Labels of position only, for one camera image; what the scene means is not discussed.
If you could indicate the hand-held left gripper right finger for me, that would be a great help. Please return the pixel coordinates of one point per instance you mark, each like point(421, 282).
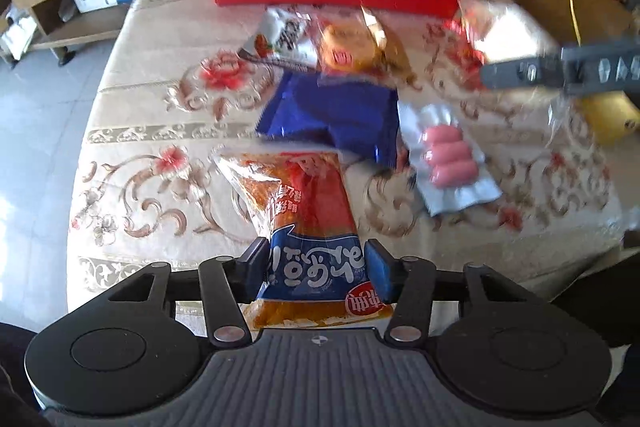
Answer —
point(377, 268)

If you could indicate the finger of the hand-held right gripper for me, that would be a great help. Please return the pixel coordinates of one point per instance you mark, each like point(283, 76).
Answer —
point(520, 73)

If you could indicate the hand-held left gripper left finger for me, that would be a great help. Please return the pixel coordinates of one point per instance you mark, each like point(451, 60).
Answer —
point(256, 267)

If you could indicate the clear packet with red print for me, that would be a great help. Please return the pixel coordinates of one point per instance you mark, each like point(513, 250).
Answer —
point(492, 29)

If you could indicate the orange snack packet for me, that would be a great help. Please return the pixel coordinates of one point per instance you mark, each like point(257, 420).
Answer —
point(305, 217)

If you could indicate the blue snack packet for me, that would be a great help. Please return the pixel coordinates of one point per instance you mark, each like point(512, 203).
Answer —
point(330, 112)

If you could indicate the clear pink sausage packet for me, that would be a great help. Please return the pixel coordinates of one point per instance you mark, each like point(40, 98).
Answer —
point(447, 152)

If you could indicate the orange cake packet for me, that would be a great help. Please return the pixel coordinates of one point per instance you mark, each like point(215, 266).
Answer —
point(345, 47)

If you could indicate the floral tablecloth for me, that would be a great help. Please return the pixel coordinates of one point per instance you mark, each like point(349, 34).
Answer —
point(150, 117)

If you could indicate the person's dark clothing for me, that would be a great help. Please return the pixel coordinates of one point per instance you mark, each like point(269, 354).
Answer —
point(600, 287)

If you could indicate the grey snack packet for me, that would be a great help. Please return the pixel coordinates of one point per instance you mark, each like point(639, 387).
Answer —
point(280, 37)

